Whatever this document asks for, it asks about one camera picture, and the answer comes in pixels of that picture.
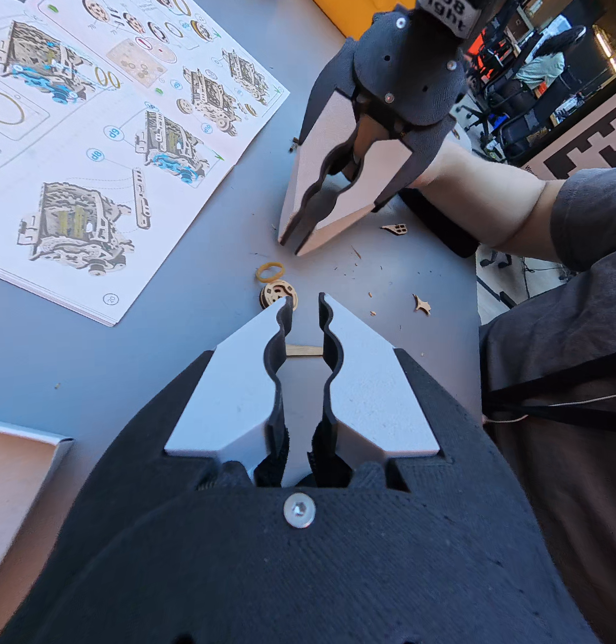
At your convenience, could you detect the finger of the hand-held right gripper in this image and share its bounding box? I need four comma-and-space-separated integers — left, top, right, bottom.
277, 91, 362, 247
294, 137, 415, 257

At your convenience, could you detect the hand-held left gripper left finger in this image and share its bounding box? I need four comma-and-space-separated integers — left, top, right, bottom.
164, 296, 294, 488

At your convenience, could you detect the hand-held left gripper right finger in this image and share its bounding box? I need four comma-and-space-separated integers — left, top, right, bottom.
308, 292, 442, 488

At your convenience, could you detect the round wooden wheel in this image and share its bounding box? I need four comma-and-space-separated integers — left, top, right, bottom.
259, 280, 299, 312

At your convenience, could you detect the person's right forearm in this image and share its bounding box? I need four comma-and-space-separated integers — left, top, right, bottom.
408, 138, 565, 263

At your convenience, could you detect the yellow panel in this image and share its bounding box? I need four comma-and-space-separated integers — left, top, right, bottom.
313, 0, 420, 40

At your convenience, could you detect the black office chair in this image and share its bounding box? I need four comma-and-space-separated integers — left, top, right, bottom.
484, 75, 537, 119
496, 108, 557, 163

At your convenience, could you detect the black and white marker board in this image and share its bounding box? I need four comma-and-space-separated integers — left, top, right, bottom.
525, 83, 616, 181

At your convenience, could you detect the printed instruction booklet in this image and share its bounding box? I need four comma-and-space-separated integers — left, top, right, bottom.
0, 0, 291, 327

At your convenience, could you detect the person's dark shirt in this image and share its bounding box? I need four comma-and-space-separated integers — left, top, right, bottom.
478, 165, 616, 644

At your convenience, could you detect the white cardboard box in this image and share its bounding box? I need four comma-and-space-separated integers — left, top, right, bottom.
0, 419, 75, 590

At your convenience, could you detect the black strap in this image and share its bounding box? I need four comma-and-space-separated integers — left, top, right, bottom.
481, 350, 616, 434

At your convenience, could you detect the thin beige cord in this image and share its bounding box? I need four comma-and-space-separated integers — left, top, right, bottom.
483, 391, 616, 424

